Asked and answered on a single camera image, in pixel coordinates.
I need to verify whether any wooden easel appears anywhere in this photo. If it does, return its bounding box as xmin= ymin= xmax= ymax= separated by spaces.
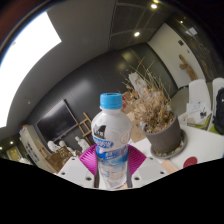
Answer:
xmin=77 ymin=112 xmax=94 ymax=146

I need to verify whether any brown cardboard box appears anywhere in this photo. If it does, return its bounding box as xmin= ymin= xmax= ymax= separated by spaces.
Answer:
xmin=123 ymin=111 xmax=147 ymax=144

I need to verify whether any white plaster bust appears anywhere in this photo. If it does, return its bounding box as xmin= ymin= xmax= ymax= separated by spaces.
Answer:
xmin=46 ymin=139 xmax=63 ymax=154

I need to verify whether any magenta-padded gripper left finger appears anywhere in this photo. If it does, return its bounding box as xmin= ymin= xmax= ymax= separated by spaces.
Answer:
xmin=57 ymin=143 xmax=98 ymax=189

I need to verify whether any black wall screen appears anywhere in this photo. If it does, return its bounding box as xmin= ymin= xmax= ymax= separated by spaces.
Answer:
xmin=35 ymin=99 xmax=79 ymax=143

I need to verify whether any dry plant in grey pot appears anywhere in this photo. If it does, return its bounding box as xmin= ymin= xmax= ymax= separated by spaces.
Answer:
xmin=121 ymin=56 xmax=184 ymax=155

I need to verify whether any blue-capped white drink bottle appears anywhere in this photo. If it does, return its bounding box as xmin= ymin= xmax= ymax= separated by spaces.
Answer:
xmin=90 ymin=92 xmax=133 ymax=190

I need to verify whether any brown relief sculpture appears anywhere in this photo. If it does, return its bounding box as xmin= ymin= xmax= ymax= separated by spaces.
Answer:
xmin=44 ymin=146 xmax=83 ymax=174

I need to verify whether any tall white plaster statue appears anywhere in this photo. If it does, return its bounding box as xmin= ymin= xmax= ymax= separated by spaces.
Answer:
xmin=128 ymin=71 xmax=148 ymax=91

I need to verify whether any grey plant pot saucer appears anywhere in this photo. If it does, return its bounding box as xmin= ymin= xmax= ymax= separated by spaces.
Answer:
xmin=149 ymin=129 xmax=188 ymax=159

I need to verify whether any wooden figure sculpture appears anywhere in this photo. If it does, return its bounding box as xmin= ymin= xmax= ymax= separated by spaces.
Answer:
xmin=178 ymin=54 xmax=198 ymax=82

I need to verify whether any white cabinet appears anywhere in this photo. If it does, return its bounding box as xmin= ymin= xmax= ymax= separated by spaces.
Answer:
xmin=18 ymin=124 xmax=48 ymax=168

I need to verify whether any small white plaster figure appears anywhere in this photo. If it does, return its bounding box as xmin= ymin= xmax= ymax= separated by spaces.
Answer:
xmin=74 ymin=135 xmax=90 ymax=153

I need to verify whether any long ceiling light panel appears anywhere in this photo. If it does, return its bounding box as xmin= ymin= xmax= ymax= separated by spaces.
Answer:
xmin=0 ymin=11 xmax=63 ymax=129

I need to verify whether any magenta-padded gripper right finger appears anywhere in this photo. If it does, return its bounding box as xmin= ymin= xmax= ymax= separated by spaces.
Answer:
xmin=127 ymin=144 xmax=169 ymax=189

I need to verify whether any black backpack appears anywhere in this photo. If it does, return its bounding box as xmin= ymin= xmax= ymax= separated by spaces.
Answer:
xmin=213 ymin=87 xmax=224 ymax=136

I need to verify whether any light wooden board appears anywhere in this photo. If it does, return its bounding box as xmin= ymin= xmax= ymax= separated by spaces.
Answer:
xmin=161 ymin=159 xmax=181 ymax=175

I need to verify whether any flat round red coaster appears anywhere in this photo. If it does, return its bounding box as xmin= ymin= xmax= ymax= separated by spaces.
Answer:
xmin=182 ymin=156 xmax=199 ymax=169

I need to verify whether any papers stack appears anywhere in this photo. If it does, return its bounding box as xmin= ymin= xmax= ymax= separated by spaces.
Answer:
xmin=185 ymin=101 xmax=212 ymax=127

